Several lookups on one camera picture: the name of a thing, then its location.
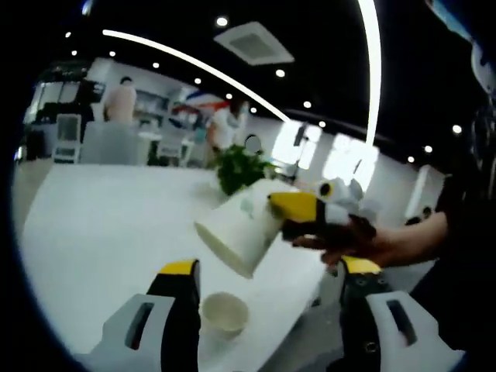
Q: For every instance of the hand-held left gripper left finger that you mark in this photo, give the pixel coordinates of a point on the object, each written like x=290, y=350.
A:
x=155, y=333

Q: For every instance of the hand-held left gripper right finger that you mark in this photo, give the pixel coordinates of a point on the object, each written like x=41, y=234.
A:
x=372, y=333

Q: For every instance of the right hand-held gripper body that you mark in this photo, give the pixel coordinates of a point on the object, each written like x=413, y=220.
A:
x=346, y=197

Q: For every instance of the white paper cup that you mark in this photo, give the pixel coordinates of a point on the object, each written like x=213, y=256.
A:
x=224, y=315
x=240, y=228

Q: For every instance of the person's right hand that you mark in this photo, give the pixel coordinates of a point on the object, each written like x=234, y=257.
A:
x=356, y=242

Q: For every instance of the green potted plant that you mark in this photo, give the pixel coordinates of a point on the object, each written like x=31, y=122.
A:
x=240, y=170

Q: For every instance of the white table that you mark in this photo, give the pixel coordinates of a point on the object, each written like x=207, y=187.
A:
x=116, y=224

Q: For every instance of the long ceiling strip light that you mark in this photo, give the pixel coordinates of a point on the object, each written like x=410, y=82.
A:
x=372, y=69

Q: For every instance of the white shelving unit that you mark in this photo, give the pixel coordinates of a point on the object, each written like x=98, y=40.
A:
x=170, y=131

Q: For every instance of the ceiling air vent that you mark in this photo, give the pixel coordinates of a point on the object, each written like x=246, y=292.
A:
x=253, y=42

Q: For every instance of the curved ceiling strip light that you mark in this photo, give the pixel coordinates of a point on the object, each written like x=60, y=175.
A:
x=193, y=66

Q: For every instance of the white worn device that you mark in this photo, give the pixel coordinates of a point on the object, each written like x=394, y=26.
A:
x=484, y=66

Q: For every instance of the grey partition panel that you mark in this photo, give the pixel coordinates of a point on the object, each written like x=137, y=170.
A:
x=110, y=143

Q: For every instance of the white appliance box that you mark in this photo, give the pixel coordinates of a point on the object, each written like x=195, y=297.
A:
x=68, y=137

